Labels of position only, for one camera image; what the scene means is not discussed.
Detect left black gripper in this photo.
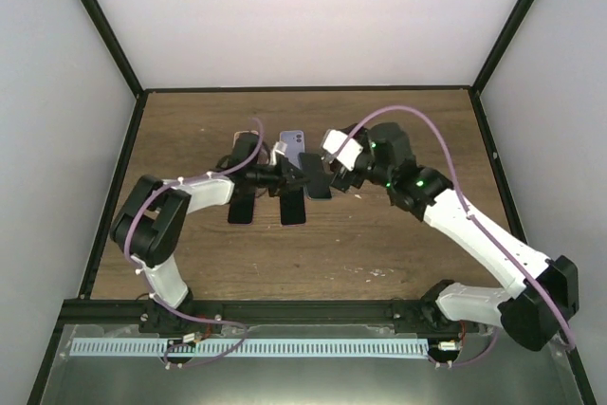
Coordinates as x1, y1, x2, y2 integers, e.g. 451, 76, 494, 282
247, 156, 311, 197

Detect black screen teal phone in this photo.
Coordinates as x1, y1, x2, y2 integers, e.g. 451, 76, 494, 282
299, 153, 332, 200

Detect lavender phone case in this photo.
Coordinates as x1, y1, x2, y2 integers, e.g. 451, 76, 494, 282
279, 130, 305, 168

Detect black screen pink phone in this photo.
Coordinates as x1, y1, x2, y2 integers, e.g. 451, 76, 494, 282
228, 193, 256, 225

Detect pink phone case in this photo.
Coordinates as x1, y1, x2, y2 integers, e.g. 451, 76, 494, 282
233, 130, 259, 143

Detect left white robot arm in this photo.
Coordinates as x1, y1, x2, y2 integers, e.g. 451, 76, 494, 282
110, 132, 309, 333

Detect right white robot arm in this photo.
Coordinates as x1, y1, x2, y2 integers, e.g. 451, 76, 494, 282
322, 122, 579, 352

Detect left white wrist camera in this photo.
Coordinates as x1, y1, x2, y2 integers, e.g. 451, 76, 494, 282
268, 140, 287, 166

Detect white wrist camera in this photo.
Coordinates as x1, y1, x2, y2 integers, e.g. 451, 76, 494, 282
321, 129, 363, 171
268, 140, 287, 166

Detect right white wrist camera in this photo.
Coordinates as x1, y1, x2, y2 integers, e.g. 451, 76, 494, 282
321, 129, 363, 171

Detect black front mounting rail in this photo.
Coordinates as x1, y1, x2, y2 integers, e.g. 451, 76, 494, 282
61, 298, 561, 330

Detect light blue slotted cable duct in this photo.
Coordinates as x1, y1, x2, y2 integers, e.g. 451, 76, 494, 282
68, 338, 429, 359

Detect black enclosure frame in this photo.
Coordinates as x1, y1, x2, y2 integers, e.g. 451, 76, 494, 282
23, 0, 599, 405

